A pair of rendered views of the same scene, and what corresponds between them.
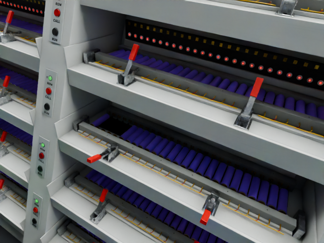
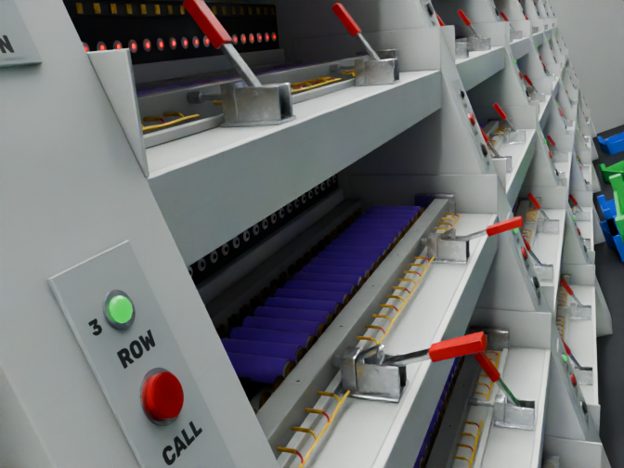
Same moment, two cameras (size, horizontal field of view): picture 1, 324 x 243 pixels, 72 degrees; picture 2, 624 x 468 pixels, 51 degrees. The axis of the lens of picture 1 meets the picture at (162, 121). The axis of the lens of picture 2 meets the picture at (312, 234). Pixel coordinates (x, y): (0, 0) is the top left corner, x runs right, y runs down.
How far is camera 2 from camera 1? 0.70 m
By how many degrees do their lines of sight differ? 82
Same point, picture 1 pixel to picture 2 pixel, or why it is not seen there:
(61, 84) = (180, 281)
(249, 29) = not seen: outside the picture
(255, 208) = (435, 215)
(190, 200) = (452, 274)
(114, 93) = (293, 159)
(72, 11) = not seen: outside the picture
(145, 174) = (416, 324)
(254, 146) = (413, 100)
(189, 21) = not seen: outside the picture
